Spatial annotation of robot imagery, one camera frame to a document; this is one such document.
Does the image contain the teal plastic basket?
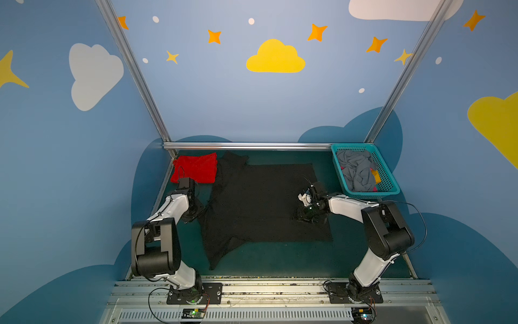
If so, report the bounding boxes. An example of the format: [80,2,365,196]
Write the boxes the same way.
[331,143,401,201]

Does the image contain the left green circuit board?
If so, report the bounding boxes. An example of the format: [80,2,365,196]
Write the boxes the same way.
[182,309,206,320]

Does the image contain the grey t shirt in basket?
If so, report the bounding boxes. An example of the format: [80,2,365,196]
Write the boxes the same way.
[336,150,378,193]

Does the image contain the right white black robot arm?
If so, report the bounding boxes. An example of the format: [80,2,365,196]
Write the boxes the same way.
[297,191,415,302]

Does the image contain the right green circuit board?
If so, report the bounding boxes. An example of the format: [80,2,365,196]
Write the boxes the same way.
[352,308,376,324]

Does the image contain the horizontal aluminium frame rail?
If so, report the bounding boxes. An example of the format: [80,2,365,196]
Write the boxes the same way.
[163,142,333,151]

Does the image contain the right aluminium corner post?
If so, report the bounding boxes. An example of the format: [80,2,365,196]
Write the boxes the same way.
[364,0,454,144]

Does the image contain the left aluminium corner post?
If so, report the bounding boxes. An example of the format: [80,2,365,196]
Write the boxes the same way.
[95,0,171,142]

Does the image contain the left side floor rail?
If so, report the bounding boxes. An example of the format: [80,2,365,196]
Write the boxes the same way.
[127,155,172,257]

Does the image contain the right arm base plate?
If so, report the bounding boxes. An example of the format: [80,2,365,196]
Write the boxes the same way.
[323,281,384,305]

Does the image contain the black printed t shirt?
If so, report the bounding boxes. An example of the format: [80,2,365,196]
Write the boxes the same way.
[198,151,332,270]

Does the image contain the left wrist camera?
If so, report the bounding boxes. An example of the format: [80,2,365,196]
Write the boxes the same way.
[176,178,196,197]

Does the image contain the aluminium corner post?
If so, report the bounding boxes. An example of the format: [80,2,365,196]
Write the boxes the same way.
[95,0,171,142]
[364,0,454,144]

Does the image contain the red folded t shirt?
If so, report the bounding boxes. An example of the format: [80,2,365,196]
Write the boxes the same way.
[170,153,217,184]

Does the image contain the green circuit board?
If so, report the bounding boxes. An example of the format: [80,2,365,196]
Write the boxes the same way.
[352,308,376,324]
[182,309,206,320]

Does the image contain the yellow garment in basket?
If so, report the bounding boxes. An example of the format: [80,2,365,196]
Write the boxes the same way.
[371,169,382,184]

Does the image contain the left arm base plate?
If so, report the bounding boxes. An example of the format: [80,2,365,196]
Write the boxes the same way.
[166,282,223,305]

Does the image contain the right side floor rail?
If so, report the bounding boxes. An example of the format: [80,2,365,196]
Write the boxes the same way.
[402,254,419,279]

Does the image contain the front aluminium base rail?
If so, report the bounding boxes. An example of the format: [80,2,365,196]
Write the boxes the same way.
[100,276,450,323]

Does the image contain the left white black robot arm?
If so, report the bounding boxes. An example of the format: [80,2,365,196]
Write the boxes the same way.
[131,178,203,298]

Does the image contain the floor rail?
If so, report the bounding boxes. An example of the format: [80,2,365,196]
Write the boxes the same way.
[127,155,172,257]
[402,254,419,279]

